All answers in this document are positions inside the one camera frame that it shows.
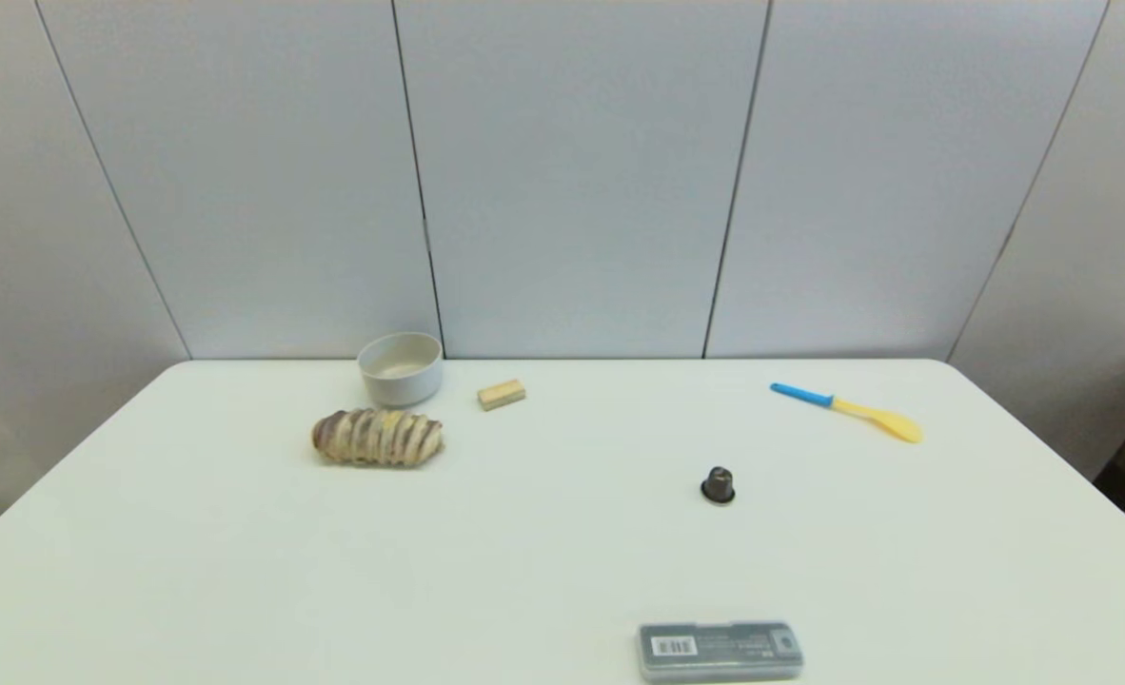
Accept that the white ceramic bowl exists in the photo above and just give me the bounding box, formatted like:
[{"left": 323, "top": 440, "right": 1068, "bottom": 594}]
[{"left": 357, "top": 331, "right": 444, "bottom": 408}]

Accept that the blue-handled yellow spatula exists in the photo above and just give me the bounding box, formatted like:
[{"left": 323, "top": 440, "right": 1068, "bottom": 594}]
[{"left": 770, "top": 382, "right": 924, "bottom": 444}]

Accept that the twisted brown long bread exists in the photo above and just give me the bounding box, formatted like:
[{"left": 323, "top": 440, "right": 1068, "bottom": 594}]
[{"left": 311, "top": 408, "right": 445, "bottom": 469}]

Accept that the grey plastic case with barcode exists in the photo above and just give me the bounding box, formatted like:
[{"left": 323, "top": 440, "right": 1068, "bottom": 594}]
[{"left": 637, "top": 621, "right": 805, "bottom": 684}]

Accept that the small tan wafer block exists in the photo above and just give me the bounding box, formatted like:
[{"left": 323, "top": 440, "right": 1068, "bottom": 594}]
[{"left": 477, "top": 379, "right": 527, "bottom": 412}]

